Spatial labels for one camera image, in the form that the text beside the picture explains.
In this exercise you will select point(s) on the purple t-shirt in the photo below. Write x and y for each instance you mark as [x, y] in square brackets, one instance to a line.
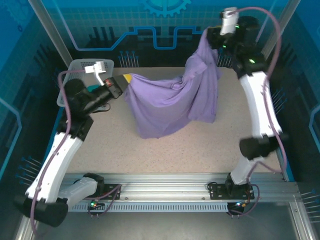
[162, 100]

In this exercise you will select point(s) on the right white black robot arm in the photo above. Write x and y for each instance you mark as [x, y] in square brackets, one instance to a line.
[257, 105]

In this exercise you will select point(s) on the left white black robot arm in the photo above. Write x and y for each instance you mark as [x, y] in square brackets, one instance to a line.
[50, 170]

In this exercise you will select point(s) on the teal cloth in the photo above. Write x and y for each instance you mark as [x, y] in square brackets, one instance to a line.
[93, 88]

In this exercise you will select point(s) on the white plastic mesh basket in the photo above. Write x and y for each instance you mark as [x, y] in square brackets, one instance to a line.
[77, 65]

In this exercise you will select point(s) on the small LED circuit board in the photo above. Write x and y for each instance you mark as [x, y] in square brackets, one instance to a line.
[240, 204]
[93, 204]

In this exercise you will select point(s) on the aluminium frame post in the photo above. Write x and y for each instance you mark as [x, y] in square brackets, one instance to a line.
[50, 30]
[287, 15]

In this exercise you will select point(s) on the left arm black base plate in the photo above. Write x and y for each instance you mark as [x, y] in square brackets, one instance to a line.
[106, 187]

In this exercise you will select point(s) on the aluminium mounting rail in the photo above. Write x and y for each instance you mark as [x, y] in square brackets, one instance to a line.
[162, 186]

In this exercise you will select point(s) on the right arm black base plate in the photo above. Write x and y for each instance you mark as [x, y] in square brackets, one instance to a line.
[216, 192]

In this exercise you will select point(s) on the aluminium frame bar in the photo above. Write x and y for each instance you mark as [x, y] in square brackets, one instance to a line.
[301, 220]
[22, 232]

